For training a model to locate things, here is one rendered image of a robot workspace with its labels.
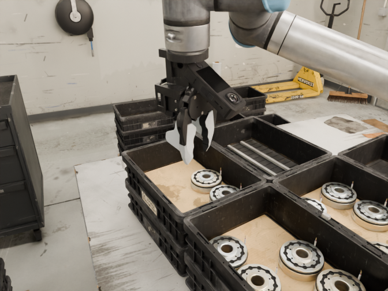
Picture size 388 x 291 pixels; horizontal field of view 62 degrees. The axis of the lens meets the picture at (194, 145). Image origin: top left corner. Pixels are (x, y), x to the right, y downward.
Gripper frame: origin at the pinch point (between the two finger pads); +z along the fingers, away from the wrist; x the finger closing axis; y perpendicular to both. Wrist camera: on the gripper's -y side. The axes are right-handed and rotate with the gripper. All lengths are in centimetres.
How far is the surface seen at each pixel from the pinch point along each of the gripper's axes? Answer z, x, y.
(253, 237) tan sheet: 32.7, -15.4, -6.2
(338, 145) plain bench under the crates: 52, -111, -2
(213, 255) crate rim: 21.4, 3.8, -6.5
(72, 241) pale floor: 119, -19, 116
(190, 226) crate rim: 21.8, 0.1, 3.0
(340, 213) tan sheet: 34, -40, -22
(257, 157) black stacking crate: 36, -54, 14
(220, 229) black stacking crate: 30.7, -10.6, 1.4
